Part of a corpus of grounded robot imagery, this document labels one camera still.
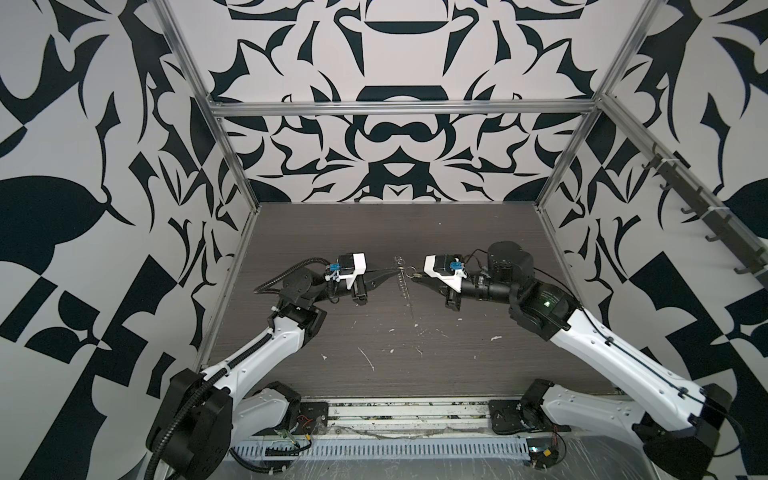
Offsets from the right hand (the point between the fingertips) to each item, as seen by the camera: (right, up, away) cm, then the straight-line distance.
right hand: (418, 273), depth 62 cm
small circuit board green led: (+30, -43, +8) cm, 53 cm away
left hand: (-4, +3, -1) cm, 5 cm away
